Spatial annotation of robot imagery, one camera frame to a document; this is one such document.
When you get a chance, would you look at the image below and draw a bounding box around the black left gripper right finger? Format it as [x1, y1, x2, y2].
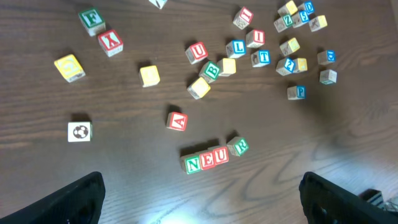
[299, 172, 397, 223]

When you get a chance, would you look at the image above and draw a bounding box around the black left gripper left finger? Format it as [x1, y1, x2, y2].
[1, 172, 106, 224]

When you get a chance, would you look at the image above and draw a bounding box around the green R wooden block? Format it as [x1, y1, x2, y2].
[227, 136, 249, 157]

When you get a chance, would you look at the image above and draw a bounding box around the red u block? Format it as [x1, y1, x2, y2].
[208, 146, 229, 166]
[185, 42, 208, 65]

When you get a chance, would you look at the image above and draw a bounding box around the green N wooden block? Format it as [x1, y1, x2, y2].
[180, 154, 201, 174]

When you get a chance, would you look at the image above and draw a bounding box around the red E wooden block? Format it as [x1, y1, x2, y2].
[199, 151, 216, 170]

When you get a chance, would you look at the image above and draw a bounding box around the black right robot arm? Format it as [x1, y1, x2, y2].
[359, 189, 397, 215]

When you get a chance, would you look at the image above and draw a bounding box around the soccer ball O wooden block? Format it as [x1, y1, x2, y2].
[67, 121, 93, 142]

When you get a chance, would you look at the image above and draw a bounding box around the blue P wooden block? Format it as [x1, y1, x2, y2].
[287, 86, 307, 100]

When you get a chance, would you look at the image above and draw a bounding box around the red A wooden block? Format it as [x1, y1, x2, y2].
[166, 112, 188, 131]

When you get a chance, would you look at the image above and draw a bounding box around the green white Z block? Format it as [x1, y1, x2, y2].
[319, 70, 337, 85]

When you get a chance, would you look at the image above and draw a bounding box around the yellow G wooden block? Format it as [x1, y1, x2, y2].
[54, 54, 86, 83]

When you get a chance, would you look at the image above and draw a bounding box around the yellow hammer wooden block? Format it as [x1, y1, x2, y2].
[294, 58, 308, 73]

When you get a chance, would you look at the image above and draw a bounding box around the blue 2 wooden block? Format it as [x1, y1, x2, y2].
[275, 57, 296, 76]

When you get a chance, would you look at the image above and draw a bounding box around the yellow O wooden block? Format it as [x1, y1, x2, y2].
[139, 65, 160, 88]

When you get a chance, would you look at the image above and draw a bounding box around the blue D block right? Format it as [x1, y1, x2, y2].
[317, 50, 336, 65]

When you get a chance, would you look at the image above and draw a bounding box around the blue d block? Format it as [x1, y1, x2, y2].
[297, 1, 315, 15]
[317, 50, 336, 65]

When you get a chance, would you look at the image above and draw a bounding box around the blue T wooden block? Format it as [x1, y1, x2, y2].
[251, 50, 271, 67]

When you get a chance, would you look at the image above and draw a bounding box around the red X wooden block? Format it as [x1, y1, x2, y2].
[98, 29, 124, 57]

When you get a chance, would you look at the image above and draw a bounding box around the yellow acorn wooden block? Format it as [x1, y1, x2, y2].
[187, 77, 211, 100]

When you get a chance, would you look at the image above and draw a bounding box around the yellow block beside B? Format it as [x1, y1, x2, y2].
[217, 58, 236, 77]

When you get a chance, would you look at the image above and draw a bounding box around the green B wooden block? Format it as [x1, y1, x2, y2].
[199, 61, 220, 83]

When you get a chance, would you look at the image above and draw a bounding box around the blue L wooden block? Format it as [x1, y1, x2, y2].
[226, 40, 246, 58]

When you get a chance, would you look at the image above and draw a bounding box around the red I block lower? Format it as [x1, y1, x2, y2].
[246, 29, 265, 49]

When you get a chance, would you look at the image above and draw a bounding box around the red i block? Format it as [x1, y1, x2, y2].
[233, 7, 254, 30]
[246, 29, 265, 49]

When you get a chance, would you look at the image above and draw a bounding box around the green F wooden block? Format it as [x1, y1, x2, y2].
[78, 7, 106, 37]

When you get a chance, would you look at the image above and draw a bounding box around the yellow 8 wooden block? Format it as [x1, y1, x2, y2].
[308, 15, 328, 32]

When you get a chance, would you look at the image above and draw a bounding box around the green Z wooden block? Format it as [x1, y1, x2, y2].
[274, 14, 294, 33]

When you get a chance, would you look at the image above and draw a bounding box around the blue 5 wooden block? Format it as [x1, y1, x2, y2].
[292, 11, 310, 28]

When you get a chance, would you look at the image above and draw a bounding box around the blue D block upper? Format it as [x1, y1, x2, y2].
[297, 1, 315, 15]

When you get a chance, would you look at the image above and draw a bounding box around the yellow block behind Z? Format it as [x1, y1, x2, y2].
[277, 0, 298, 17]

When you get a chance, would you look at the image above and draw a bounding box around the red I block upper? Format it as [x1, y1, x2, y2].
[233, 7, 254, 30]

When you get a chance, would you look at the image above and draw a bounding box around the blue X wooden block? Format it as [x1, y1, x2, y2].
[149, 0, 167, 9]

